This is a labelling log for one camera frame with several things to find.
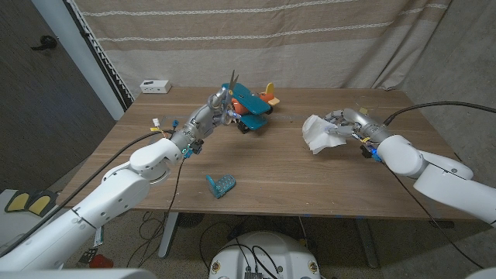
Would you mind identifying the teal and orange toy airplane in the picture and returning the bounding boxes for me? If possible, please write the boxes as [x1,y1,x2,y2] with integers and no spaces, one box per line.
[221,81,281,135]

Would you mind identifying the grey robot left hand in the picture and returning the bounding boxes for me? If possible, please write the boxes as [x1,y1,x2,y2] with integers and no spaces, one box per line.
[170,87,242,159]

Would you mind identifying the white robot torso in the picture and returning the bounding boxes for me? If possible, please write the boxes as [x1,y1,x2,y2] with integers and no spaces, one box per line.
[208,230,322,279]

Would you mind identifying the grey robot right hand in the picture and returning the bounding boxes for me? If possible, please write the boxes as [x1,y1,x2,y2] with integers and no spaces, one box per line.
[324,108,393,145]

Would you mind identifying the black floor gadget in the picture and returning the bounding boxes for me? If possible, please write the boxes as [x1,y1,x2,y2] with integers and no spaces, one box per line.
[77,247,98,268]

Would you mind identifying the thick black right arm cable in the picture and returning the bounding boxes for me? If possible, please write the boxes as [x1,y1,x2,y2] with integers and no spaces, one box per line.
[383,101,496,127]

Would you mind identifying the black door handle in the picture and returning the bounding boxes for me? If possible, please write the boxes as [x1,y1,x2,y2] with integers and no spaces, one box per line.
[30,34,58,51]

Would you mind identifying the scissors with tan handles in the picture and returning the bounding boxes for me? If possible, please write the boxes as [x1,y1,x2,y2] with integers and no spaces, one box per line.
[219,69,240,126]

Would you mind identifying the white door frame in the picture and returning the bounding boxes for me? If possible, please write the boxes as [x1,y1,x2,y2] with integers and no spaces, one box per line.
[30,0,127,121]

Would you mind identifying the beige striped curtain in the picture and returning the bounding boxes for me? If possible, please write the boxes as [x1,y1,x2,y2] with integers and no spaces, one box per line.
[64,0,453,112]

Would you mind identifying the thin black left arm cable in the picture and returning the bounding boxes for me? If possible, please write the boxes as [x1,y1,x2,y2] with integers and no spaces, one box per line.
[137,157,186,269]

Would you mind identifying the grey table leg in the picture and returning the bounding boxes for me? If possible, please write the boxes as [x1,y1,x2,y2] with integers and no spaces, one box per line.
[354,219,379,269]

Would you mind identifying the white power strip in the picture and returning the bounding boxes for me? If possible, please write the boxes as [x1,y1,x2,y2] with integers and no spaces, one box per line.
[139,79,172,95]

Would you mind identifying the red floor object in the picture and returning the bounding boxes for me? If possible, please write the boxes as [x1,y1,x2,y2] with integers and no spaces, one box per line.
[88,253,115,270]

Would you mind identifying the white tissue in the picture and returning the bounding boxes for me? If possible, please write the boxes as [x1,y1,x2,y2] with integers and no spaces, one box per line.
[301,114,348,155]

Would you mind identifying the dark wooden door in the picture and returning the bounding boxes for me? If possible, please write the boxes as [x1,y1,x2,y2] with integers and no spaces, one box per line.
[0,0,117,193]

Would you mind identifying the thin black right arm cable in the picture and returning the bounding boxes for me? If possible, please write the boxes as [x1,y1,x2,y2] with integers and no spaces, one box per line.
[381,160,485,270]

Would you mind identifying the yellow and black foot pedal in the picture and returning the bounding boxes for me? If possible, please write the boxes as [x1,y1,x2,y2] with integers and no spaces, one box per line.
[29,190,58,218]
[3,188,32,214]

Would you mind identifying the teal toy flip phone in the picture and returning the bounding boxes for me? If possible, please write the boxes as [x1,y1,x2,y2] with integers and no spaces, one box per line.
[205,174,237,200]

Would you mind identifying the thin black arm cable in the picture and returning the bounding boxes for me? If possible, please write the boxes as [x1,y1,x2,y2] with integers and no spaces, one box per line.
[381,160,485,270]
[137,157,186,269]

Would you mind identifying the white table leg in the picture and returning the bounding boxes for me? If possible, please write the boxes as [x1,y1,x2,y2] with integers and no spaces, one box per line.
[157,212,180,259]

